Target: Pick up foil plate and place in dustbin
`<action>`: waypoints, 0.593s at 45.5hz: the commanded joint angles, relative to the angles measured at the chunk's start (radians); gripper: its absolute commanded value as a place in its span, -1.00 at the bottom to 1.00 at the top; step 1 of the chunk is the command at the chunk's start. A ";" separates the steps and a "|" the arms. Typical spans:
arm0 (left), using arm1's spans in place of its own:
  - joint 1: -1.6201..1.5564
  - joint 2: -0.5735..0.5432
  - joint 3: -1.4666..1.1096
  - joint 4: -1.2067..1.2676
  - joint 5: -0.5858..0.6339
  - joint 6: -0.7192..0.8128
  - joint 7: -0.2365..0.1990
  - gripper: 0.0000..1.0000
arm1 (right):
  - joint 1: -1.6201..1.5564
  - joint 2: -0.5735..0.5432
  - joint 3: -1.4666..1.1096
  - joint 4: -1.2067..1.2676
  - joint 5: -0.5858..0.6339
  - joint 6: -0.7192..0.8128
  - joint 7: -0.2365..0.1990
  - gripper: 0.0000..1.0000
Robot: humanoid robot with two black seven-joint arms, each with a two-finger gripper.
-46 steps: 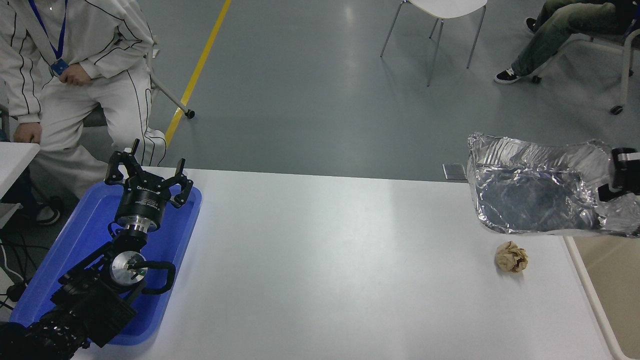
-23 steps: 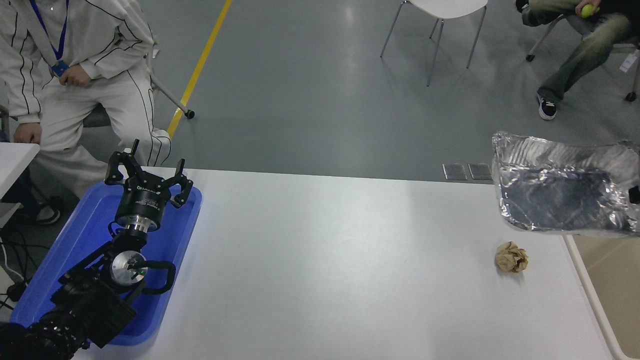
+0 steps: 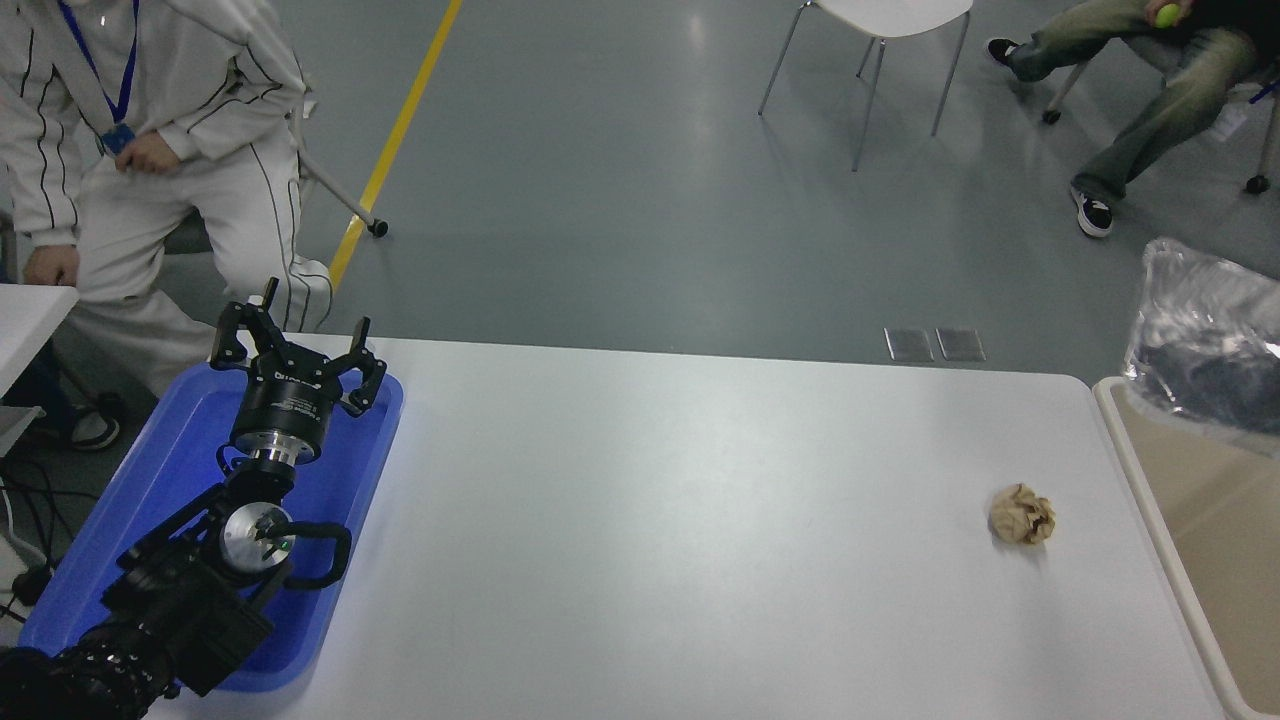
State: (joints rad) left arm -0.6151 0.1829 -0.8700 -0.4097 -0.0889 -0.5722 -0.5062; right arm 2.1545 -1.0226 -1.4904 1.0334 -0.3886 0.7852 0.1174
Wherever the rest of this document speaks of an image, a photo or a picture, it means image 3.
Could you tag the small white side table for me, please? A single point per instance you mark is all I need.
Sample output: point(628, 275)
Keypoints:
point(25, 320)

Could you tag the person's left hand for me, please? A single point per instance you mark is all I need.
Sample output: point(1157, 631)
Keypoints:
point(148, 153)

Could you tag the yellow-green tennis ball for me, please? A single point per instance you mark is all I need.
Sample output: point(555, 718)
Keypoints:
point(1167, 15)

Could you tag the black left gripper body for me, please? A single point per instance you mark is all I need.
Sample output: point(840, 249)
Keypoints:
point(285, 400)

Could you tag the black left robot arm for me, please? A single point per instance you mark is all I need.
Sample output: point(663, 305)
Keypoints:
point(180, 600)

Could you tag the crumpled tan paper ball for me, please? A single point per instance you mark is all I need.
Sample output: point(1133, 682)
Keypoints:
point(1022, 514)

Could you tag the large pale bin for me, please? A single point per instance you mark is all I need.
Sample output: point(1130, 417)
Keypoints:
point(1220, 540)

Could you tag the white chair with casters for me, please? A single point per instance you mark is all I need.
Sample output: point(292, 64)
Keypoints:
point(340, 195)
point(1262, 150)

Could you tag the person's right forearm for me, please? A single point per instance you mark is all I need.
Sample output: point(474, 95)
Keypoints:
point(38, 195)

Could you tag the person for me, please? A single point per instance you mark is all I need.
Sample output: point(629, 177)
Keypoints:
point(150, 230)
point(1160, 110)

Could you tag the metal floor socket cover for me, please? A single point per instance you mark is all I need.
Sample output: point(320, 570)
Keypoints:
point(961, 342)
point(909, 343)

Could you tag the person's left forearm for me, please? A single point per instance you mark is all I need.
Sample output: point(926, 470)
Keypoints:
point(235, 115)

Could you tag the blue plastic tray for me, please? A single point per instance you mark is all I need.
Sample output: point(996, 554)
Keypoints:
point(150, 480)

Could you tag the white chair with metal legs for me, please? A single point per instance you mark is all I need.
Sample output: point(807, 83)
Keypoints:
point(900, 10)

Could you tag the person's hand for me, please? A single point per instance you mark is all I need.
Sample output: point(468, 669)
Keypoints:
point(1185, 8)

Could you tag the person's right hand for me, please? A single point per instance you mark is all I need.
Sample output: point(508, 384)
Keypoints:
point(48, 266)

